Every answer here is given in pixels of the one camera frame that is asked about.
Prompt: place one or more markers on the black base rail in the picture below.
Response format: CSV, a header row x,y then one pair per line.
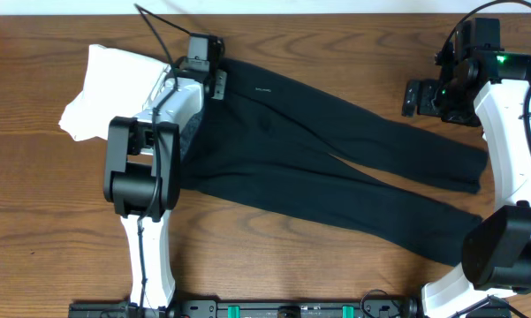
x,y
372,306

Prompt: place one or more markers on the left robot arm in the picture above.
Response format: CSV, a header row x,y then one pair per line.
x,y
142,167

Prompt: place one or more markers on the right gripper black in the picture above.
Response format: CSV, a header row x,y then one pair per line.
x,y
426,88

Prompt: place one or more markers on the black pants red waistband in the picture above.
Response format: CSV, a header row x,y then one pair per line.
x,y
277,144

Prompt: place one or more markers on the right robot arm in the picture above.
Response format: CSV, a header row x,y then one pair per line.
x,y
482,84

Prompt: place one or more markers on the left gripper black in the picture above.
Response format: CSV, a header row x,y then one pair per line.
x,y
217,78

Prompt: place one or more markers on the white folded cloth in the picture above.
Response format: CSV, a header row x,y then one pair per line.
x,y
117,83

